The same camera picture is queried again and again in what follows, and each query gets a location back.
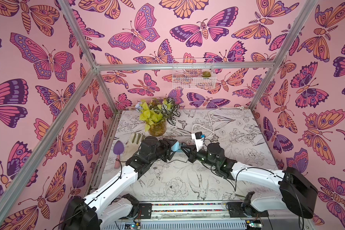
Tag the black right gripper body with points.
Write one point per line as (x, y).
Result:
(191, 152)

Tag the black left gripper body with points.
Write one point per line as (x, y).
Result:
(161, 152)

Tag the blue bluetooth headset case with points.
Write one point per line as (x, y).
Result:
(175, 147)

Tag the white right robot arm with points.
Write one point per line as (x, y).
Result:
(290, 189)

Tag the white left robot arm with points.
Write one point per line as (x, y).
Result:
(106, 205)

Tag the glass vase with plants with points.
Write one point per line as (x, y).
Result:
(157, 114)

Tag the small potted succulent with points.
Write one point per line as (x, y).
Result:
(206, 74)

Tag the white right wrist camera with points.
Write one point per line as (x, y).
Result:
(198, 139)

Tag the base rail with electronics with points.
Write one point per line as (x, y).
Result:
(212, 215)

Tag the white wire basket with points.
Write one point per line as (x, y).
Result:
(187, 75)

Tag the aluminium frame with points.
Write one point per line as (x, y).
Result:
(24, 97)

